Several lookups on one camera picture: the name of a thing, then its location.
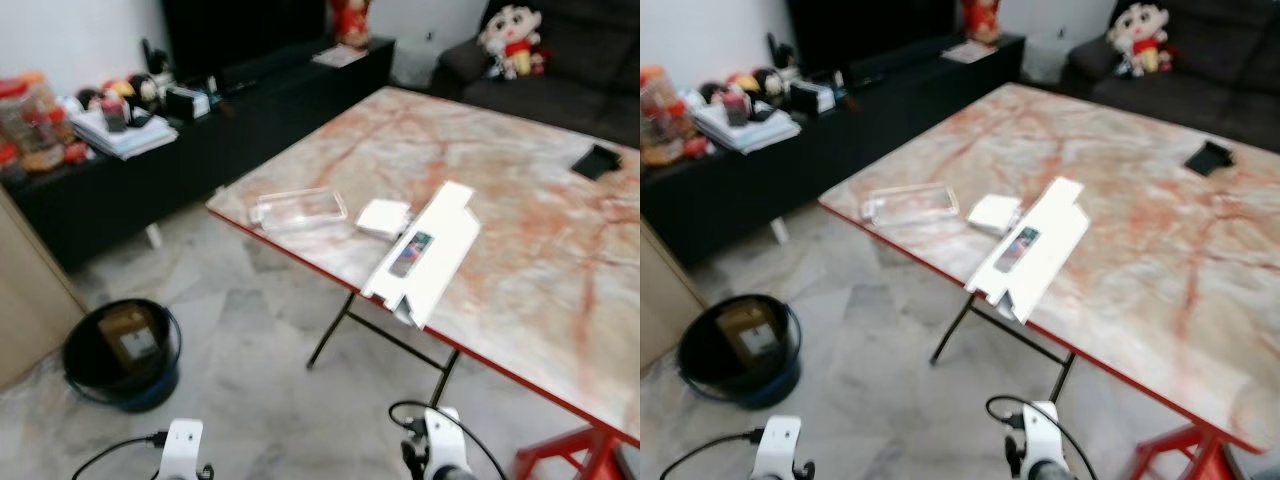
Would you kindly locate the black round rubbish bin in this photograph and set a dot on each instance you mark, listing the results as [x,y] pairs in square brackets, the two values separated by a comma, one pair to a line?
[85,375]
[700,370]

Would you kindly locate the brown cardboard packet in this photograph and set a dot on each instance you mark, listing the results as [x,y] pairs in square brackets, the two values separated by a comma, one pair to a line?
[130,338]
[748,334]

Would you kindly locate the red plastic stool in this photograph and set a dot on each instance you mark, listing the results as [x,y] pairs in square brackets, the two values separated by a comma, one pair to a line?
[1195,455]
[575,455]

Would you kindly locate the long white phone carton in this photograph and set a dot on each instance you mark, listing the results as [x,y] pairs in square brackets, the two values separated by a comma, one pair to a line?
[1045,245]
[435,250]

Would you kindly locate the light wooden cupboard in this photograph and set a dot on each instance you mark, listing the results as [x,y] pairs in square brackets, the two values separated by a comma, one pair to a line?
[665,300]
[30,300]

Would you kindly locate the clear plastic tray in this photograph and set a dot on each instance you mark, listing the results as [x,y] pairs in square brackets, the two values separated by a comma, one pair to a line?
[912,205]
[300,210]

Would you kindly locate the black low tv cabinet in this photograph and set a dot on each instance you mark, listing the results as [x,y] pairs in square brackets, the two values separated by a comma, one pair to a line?
[850,160]
[200,170]

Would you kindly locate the stack of white papers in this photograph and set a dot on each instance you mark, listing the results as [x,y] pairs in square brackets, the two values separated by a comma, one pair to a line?
[760,135]
[135,142]

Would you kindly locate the small black case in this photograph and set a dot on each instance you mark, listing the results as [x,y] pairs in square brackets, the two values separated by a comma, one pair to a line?
[1210,158]
[596,162]

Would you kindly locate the small black white box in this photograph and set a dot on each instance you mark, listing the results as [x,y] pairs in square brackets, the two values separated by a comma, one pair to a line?
[812,97]
[188,103]

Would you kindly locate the clear snack jar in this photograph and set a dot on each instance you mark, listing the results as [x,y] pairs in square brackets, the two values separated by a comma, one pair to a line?
[662,120]
[30,125]

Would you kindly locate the black figurine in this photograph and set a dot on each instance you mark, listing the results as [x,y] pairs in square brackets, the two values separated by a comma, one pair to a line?
[780,70]
[152,80]

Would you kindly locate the dark grey sofa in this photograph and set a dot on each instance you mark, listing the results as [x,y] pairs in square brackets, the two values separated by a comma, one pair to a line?
[1225,95]
[580,95]

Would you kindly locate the white printed booklet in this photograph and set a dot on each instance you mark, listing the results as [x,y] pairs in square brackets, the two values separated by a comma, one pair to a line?
[970,52]
[340,56]

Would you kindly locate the cartoon boy plush doll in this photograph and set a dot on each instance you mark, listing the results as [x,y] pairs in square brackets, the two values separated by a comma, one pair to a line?
[512,40]
[1140,38]

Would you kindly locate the red festive figure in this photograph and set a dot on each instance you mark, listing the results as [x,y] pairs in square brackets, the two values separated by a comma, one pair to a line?
[983,20]
[351,22]

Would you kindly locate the black television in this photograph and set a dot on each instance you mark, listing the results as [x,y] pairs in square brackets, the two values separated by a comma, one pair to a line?
[250,35]
[870,30]

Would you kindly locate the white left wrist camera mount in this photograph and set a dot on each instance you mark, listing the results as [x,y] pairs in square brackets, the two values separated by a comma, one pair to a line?
[777,448]
[182,450]

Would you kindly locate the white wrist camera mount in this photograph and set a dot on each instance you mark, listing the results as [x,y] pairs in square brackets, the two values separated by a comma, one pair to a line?
[443,440]
[777,448]
[182,450]
[1041,435]

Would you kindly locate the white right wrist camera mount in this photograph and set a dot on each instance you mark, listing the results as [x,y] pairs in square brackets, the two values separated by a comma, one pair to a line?
[1041,435]
[443,440]

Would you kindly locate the black metal table frame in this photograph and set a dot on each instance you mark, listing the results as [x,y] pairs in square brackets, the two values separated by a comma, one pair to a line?
[955,330]
[335,335]

